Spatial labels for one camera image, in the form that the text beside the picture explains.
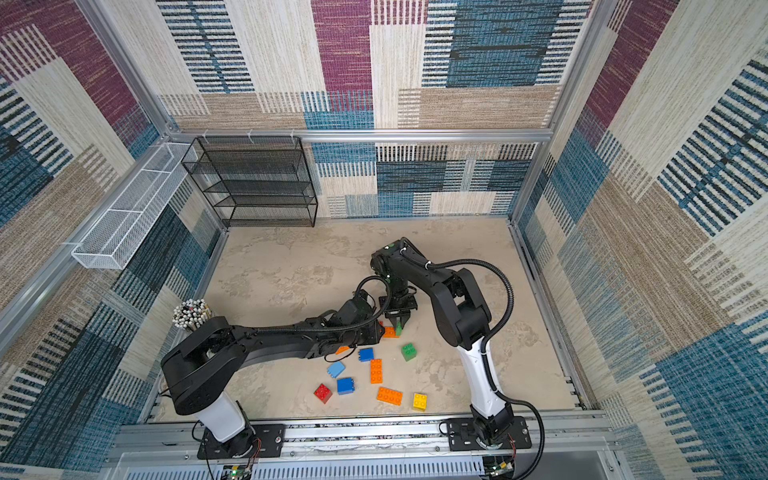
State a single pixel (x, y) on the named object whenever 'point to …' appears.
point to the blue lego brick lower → (345, 386)
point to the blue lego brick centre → (366, 354)
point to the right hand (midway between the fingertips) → (402, 329)
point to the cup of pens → (191, 314)
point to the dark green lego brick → (409, 352)
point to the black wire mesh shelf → (255, 181)
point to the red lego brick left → (323, 392)
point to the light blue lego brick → (335, 369)
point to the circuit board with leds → (498, 465)
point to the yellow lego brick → (420, 402)
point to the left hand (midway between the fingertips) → (388, 333)
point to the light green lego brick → (399, 328)
